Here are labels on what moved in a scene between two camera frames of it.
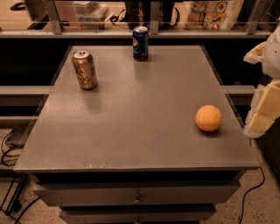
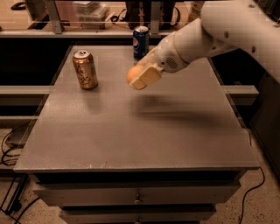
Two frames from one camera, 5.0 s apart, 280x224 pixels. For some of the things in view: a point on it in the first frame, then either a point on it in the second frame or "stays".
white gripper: [272, 57] -> [166, 58]
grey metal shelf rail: [242, 33] stays
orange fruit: [208, 117] -> [134, 72]
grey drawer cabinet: [118, 140] stays
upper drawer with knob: [136, 192] stays
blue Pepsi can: [141, 40] stays
